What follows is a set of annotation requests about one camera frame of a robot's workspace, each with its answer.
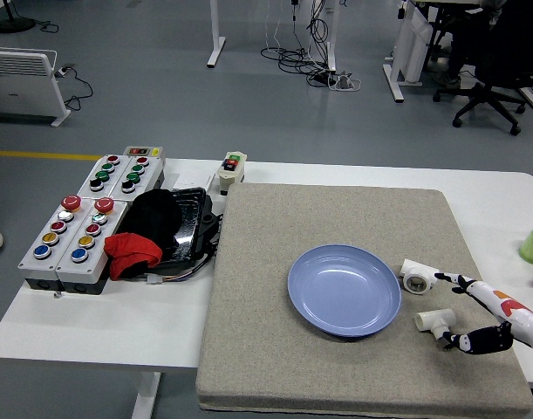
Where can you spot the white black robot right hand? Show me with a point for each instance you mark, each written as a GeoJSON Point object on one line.
{"type": "Point", "coordinates": [506, 307]}

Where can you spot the white pipe tee metal end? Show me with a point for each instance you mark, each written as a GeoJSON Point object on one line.
{"type": "Point", "coordinates": [432, 318]}

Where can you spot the white pipe tee threaded opening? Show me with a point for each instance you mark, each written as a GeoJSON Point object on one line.
{"type": "Point", "coordinates": [416, 272]}

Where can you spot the blue round plate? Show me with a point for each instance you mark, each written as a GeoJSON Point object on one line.
{"type": "Point", "coordinates": [336, 297]}

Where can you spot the black office chair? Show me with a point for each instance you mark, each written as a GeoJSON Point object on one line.
{"type": "Point", "coordinates": [493, 94]}

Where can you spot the grey-brown mat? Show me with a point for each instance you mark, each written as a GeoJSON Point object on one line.
{"type": "Point", "coordinates": [292, 371]}

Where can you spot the white desk with panel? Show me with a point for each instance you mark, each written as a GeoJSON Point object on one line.
{"type": "Point", "coordinates": [394, 83]}

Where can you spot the person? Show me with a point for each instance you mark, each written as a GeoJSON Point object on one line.
{"type": "Point", "coordinates": [464, 48]}

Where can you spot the black plastic tray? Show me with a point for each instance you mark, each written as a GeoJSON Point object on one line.
{"type": "Point", "coordinates": [192, 218]}

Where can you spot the white paper card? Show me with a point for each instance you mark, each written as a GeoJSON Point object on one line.
{"type": "Point", "coordinates": [194, 180]}

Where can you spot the black cloth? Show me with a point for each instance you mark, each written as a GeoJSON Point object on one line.
{"type": "Point", "coordinates": [152, 214]}

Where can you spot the white table leg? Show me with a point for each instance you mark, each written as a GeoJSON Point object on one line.
{"type": "Point", "coordinates": [146, 393]}

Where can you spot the red cloth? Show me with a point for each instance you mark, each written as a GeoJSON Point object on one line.
{"type": "Point", "coordinates": [133, 251]}

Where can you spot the four-button control box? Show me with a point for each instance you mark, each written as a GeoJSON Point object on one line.
{"type": "Point", "coordinates": [91, 172]}
{"type": "Point", "coordinates": [150, 172]}

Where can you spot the five-button control box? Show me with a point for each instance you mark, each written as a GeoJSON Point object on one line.
{"type": "Point", "coordinates": [96, 259]}
{"type": "Point", "coordinates": [35, 264]}

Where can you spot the white electric heater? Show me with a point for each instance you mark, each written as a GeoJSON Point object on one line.
{"type": "Point", "coordinates": [17, 87]}

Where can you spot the black round stand base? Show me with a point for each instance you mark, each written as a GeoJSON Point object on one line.
{"type": "Point", "coordinates": [13, 24]}

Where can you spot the cream start-stop switch box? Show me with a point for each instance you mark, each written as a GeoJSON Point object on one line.
{"type": "Point", "coordinates": [229, 176]}

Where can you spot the white desk frame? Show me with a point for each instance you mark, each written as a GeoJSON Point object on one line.
{"type": "Point", "coordinates": [214, 43]}

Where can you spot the small grey switch box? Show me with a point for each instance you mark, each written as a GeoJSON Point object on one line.
{"type": "Point", "coordinates": [143, 151]}

